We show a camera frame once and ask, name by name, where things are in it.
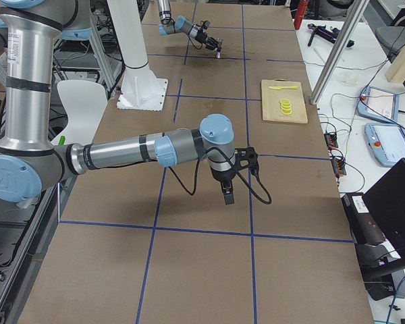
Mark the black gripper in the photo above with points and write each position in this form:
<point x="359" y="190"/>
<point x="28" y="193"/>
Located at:
<point x="222" y="176"/>
<point x="203" y="36"/>

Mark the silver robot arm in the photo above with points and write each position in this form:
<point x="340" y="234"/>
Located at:
<point x="181" y="25"/>
<point x="30" y="163"/>

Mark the yellow plastic knife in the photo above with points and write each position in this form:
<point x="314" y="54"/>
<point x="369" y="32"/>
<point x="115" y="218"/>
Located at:
<point x="283" y="87"/>

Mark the bamboo cutting board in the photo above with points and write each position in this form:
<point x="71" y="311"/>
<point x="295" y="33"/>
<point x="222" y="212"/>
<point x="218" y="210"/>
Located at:
<point x="271" y="107"/>

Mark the brown table cover paper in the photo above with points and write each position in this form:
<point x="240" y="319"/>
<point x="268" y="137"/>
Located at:
<point x="146" y="245"/>

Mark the black hand tool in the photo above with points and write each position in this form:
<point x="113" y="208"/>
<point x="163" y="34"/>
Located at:
<point x="328" y="35"/>

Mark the white chair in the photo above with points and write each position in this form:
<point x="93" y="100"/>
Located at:
<point x="84" y="103"/>

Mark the black box device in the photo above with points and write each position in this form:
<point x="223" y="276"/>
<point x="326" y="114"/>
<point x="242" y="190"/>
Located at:
<point x="362" y="224"/>

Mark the black laptop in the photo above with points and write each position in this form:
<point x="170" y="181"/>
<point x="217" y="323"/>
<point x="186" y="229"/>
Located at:
<point x="385" y="201"/>

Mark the teach pendant near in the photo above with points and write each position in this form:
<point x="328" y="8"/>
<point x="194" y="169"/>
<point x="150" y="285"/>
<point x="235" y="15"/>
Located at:
<point x="386" y="141"/>

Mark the teach pendant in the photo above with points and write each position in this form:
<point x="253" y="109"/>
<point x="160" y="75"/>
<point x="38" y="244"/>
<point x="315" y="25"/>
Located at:
<point x="386" y="141"/>
<point x="378" y="104"/>

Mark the teach pendant far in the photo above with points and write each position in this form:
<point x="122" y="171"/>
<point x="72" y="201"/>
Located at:
<point x="378" y="104"/>

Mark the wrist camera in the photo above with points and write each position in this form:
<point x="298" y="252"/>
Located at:
<point x="205" y="24"/>
<point x="247" y="158"/>

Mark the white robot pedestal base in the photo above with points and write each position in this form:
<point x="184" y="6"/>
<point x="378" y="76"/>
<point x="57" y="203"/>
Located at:
<point x="140" y="88"/>

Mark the aluminium frame post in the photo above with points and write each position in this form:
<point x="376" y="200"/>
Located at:
<point x="353" y="17"/>

